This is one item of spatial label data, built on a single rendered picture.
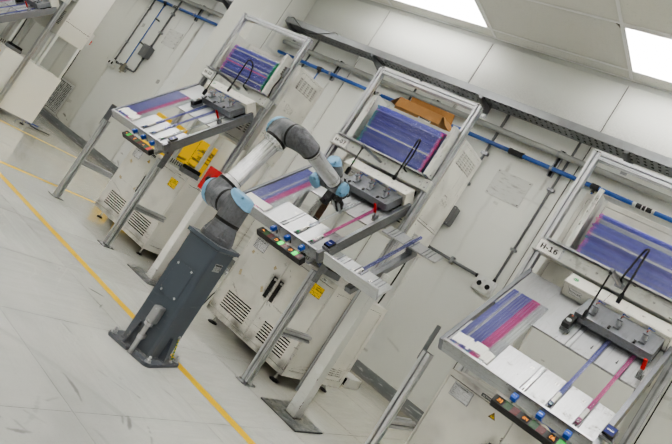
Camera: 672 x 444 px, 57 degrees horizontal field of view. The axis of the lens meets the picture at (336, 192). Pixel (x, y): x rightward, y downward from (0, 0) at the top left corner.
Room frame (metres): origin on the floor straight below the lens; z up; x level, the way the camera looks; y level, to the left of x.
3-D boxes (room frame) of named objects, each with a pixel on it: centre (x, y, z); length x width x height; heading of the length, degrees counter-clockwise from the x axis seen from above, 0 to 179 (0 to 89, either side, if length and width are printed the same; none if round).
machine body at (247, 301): (3.75, -0.19, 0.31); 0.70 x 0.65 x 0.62; 54
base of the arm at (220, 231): (2.63, 0.32, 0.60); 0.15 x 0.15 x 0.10
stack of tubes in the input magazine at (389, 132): (3.62, -0.17, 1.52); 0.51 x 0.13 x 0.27; 54
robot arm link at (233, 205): (2.64, 0.33, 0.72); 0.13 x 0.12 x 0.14; 52
